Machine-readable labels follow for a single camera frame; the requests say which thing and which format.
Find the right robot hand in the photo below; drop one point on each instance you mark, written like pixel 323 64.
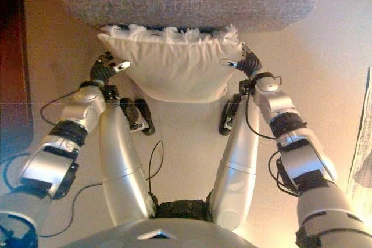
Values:
pixel 250 63

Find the grey robot torso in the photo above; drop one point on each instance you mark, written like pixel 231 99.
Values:
pixel 130 233

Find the black left robot foot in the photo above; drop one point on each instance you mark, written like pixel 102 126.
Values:
pixel 139 114

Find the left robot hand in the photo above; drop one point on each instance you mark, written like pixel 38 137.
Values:
pixel 101 71

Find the black robot foot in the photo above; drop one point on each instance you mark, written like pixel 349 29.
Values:
pixel 139 114
pixel 229 114

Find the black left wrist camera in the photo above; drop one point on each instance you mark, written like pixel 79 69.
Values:
pixel 112 91

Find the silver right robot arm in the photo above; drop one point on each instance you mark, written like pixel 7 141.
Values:
pixel 279 102

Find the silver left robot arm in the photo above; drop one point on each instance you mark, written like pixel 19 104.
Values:
pixel 75 108

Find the glossy dark wooden table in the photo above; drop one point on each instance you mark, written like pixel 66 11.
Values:
pixel 11 41

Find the black right robot foot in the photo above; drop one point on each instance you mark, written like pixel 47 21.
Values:
pixel 229 114

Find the grey patterned rug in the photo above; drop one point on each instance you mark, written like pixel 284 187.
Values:
pixel 363 143

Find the white fringed cushion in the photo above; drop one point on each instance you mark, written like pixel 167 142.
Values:
pixel 180 71

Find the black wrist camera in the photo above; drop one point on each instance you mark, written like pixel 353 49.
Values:
pixel 112 91
pixel 247 86

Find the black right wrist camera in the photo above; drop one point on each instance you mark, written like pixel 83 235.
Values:
pixel 247 86

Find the silver left robot leg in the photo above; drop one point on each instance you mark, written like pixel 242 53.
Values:
pixel 119 155

